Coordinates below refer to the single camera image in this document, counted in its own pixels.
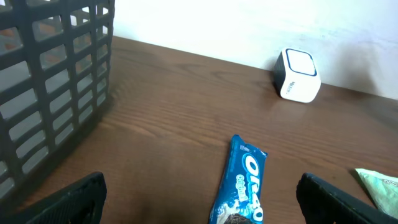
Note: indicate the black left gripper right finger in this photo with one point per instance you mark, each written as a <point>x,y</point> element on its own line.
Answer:
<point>321,202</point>

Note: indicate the white wet wipes pack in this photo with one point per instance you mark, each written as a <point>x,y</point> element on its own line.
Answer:
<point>382,189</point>

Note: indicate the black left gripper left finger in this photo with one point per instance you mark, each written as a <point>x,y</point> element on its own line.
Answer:
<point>80,202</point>

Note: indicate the blue Oreo cookie pack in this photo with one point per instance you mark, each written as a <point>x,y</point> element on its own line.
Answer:
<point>238,197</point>

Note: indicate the grey plastic basket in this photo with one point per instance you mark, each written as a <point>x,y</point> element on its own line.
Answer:
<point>55,65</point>

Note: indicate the white barcode scanner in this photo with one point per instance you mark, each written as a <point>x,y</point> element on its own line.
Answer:
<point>295,76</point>

